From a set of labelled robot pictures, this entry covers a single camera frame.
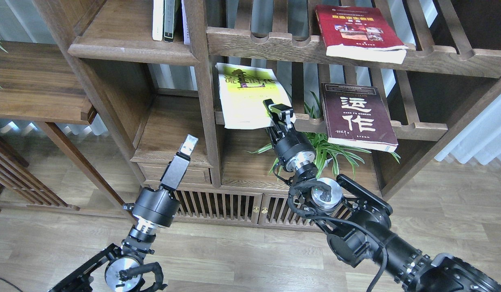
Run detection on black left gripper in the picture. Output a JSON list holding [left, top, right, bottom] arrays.
[[123, 135, 199, 227]]

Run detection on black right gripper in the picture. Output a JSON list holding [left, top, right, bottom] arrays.
[[263, 99, 317, 172]]

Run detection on yellow green cover book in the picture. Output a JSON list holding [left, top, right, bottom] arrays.
[[216, 63, 291, 129]]

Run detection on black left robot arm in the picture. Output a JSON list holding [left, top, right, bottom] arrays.
[[51, 135, 198, 292]]

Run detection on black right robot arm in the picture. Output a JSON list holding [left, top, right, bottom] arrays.
[[263, 99, 501, 292]]

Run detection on dark wooden bookshelf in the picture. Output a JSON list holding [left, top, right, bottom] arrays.
[[34, 0, 501, 229]]

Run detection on green spider plant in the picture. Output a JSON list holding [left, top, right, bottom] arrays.
[[245, 90, 400, 179]]

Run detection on dark maroon cover book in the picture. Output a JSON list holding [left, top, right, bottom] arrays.
[[320, 83, 398, 152]]

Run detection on red cover book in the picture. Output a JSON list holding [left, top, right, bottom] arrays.
[[315, 5, 408, 64]]

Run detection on white upright book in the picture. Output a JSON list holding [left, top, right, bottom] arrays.
[[152, 0, 165, 41]]

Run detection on dark green upright book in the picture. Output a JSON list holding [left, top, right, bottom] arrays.
[[163, 0, 180, 42]]

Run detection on wooden side table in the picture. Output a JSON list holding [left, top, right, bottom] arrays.
[[0, 41, 136, 224]]

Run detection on wooden slatted rack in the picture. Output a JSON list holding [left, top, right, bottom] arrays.
[[0, 136, 80, 213]]

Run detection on white curtain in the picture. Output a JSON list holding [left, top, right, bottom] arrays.
[[435, 94, 501, 165]]

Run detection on white book behind post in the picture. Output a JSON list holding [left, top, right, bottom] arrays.
[[181, 0, 191, 45]]

